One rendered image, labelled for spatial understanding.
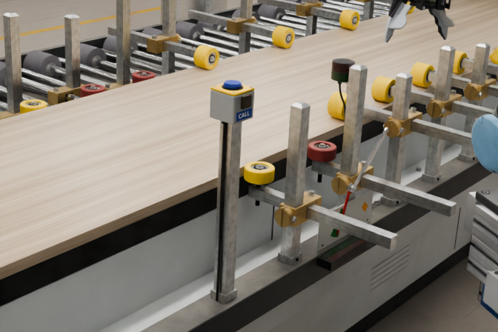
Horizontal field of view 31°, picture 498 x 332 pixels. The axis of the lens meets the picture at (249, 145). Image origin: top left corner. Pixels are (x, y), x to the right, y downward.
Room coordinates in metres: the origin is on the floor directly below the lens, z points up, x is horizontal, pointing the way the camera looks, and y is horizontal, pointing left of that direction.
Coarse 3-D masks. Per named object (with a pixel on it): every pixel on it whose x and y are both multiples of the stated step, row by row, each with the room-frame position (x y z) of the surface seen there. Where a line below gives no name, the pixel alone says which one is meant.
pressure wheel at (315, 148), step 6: (312, 144) 2.40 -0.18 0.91; (318, 144) 2.41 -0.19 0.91; (324, 144) 2.39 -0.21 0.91; (330, 144) 2.41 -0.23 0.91; (312, 150) 2.37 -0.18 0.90; (318, 150) 2.36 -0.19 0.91; (324, 150) 2.35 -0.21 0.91; (330, 150) 2.36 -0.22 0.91; (312, 156) 2.36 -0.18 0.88; (318, 156) 2.35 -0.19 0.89; (324, 156) 2.35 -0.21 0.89; (330, 156) 2.36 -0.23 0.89; (318, 174) 2.39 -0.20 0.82; (318, 180) 2.39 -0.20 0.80
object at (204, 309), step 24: (456, 168) 2.79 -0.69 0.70; (480, 168) 2.88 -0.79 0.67; (432, 192) 2.61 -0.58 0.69; (456, 192) 2.75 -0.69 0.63; (384, 216) 2.39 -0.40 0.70; (408, 216) 2.50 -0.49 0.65; (312, 240) 2.21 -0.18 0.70; (336, 240) 2.22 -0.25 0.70; (264, 264) 2.06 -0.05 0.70; (288, 264) 2.07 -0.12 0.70; (312, 264) 2.10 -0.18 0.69; (240, 288) 1.93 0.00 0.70; (264, 288) 1.95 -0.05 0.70; (288, 288) 2.03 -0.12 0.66; (192, 312) 1.82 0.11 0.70; (216, 312) 1.82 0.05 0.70; (240, 312) 1.88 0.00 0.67; (264, 312) 1.95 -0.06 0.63
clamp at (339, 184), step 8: (360, 168) 2.33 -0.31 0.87; (368, 168) 2.33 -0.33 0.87; (336, 176) 2.28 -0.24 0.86; (344, 176) 2.26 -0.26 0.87; (352, 176) 2.26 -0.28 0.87; (336, 184) 2.26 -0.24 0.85; (344, 184) 2.24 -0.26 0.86; (360, 184) 2.29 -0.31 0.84; (336, 192) 2.26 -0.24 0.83; (344, 192) 2.24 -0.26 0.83
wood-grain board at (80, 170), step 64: (448, 0) 4.58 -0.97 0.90; (256, 64) 3.21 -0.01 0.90; (320, 64) 3.25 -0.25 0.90; (384, 64) 3.30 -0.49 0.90; (0, 128) 2.41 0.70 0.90; (64, 128) 2.44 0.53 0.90; (128, 128) 2.47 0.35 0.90; (192, 128) 2.49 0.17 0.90; (256, 128) 2.52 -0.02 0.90; (320, 128) 2.55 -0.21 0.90; (0, 192) 1.98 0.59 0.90; (64, 192) 2.00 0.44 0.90; (128, 192) 2.02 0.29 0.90; (192, 192) 2.07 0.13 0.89; (0, 256) 1.66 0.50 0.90
